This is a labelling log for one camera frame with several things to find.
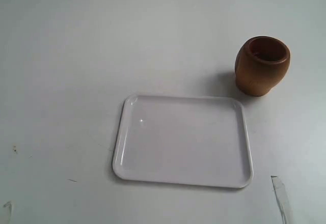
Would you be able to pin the clear tape scrap left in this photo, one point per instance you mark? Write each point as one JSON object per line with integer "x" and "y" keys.
{"x": 6, "y": 212}

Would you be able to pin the brown wooden mortar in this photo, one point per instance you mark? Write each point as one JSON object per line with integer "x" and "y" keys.
{"x": 260, "y": 65}

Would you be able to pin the white rectangular plastic tray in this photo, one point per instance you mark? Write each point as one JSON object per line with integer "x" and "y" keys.
{"x": 201, "y": 141}

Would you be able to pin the clear tape strip right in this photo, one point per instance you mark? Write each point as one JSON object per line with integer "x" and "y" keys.
{"x": 282, "y": 200}

